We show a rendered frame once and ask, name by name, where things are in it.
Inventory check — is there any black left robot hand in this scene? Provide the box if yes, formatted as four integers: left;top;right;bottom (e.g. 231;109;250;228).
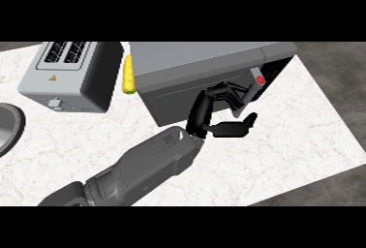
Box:
185;80;259;140

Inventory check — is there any grey microwave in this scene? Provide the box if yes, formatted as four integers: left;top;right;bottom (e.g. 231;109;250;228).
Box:
127;42;299;128

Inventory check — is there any yellow corn cob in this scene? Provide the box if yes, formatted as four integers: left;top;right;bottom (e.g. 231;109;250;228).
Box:
121;53;139;96

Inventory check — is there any grey toaster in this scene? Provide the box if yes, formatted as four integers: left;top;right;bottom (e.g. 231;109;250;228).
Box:
18;42;124;114

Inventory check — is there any round dark grey pan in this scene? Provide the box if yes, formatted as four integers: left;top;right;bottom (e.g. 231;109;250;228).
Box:
0;103;27;159

